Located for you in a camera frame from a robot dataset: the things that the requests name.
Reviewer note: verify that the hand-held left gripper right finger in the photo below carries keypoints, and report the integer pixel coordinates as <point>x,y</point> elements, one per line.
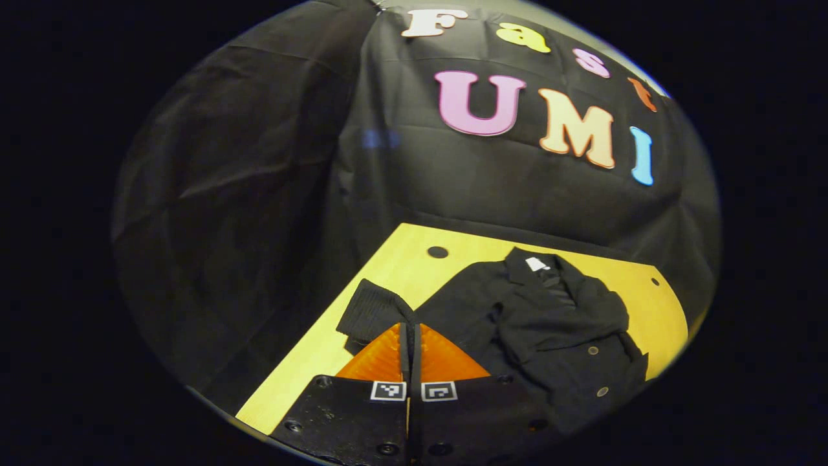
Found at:
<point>472,421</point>

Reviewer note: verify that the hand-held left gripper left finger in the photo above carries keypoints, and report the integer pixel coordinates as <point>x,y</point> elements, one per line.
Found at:
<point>343,421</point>

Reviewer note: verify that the black backdrop cloth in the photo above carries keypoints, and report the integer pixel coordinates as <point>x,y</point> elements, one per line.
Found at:
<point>259,194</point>

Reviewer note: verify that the black buttoned jacket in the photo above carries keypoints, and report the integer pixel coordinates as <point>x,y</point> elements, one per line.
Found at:
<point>550,323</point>

